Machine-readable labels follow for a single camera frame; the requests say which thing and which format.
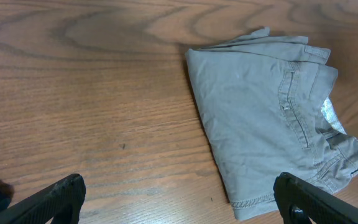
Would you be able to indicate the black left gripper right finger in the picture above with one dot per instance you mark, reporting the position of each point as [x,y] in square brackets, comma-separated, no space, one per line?
[300,202]

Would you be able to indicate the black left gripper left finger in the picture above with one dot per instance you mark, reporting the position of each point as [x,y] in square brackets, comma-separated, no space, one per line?
[60,202]

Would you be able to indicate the grey shorts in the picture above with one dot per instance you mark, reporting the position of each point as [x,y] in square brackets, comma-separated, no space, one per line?
[264,104]

